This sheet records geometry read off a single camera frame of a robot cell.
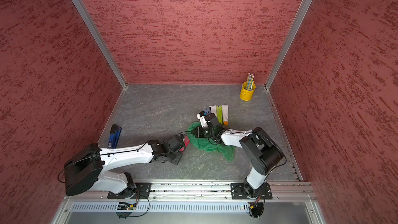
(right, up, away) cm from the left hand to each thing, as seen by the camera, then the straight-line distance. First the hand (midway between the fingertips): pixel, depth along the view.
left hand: (176, 158), depth 84 cm
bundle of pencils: (+48, +46, +21) cm, 69 cm away
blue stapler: (-39, +12, +7) cm, 41 cm away
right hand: (+8, +13, +6) cm, 16 cm away
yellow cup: (+45, +36, +23) cm, 62 cm away
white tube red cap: (+22, +26, +22) cm, 40 cm away
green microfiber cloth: (+28, +3, +1) cm, 28 cm away
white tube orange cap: (+30, +27, +23) cm, 46 cm away
